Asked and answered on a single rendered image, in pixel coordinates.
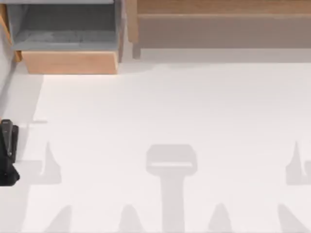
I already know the pale wooden drawer front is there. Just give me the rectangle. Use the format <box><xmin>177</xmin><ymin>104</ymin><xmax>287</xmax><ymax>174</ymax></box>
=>
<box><xmin>21</xmin><ymin>50</ymin><xmax>119</xmax><ymax>75</ymax></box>

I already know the wooden cupboard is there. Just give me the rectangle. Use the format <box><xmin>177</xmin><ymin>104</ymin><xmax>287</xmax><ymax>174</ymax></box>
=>
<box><xmin>0</xmin><ymin>0</ymin><xmax>311</xmax><ymax>63</ymax></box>

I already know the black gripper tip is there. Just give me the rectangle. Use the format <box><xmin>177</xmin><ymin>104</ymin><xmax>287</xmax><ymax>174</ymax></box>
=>
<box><xmin>0</xmin><ymin>118</ymin><xmax>20</xmax><ymax>187</ymax></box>

